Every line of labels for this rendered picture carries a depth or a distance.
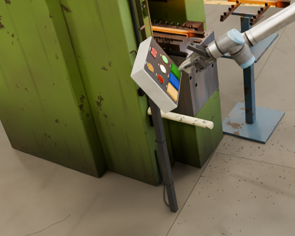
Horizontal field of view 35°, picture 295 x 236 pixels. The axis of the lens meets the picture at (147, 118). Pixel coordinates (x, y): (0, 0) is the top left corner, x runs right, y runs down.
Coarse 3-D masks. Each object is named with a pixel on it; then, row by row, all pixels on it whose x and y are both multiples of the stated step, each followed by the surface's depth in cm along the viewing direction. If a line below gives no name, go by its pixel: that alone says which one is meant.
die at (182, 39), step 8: (152, 24) 317; (160, 24) 315; (160, 32) 305; (168, 32) 302; (160, 40) 299; (168, 40) 297; (176, 40) 295; (184, 40) 294; (192, 40) 303; (168, 48) 296; (176, 48) 293; (184, 48) 296
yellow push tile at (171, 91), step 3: (168, 84) 245; (168, 87) 243; (171, 87) 245; (168, 90) 240; (171, 90) 243; (174, 90) 246; (171, 93) 242; (174, 93) 244; (177, 93) 248; (174, 96) 243; (174, 99) 243
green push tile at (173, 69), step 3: (171, 66) 259; (174, 66) 261; (171, 69) 256; (174, 69) 259; (177, 69) 263; (174, 72) 257; (177, 72) 261; (180, 72) 264; (177, 75) 259; (177, 78) 258
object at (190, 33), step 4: (152, 28) 309; (156, 28) 308; (160, 28) 307; (164, 28) 306; (168, 28) 305; (176, 32) 300; (180, 32) 298; (184, 32) 296; (188, 32) 294; (192, 32) 294; (196, 32) 293; (200, 32) 292; (204, 32) 291; (188, 36) 295; (192, 36) 295; (196, 36) 294; (200, 36) 293; (204, 36) 292
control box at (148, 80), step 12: (144, 48) 249; (156, 48) 255; (144, 60) 236; (156, 60) 248; (168, 60) 260; (132, 72) 236; (144, 72) 231; (156, 72) 241; (168, 72) 253; (144, 84) 236; (156, 84) 235; (156, 96) 239; (168, 96) 239; (168, 108) 243
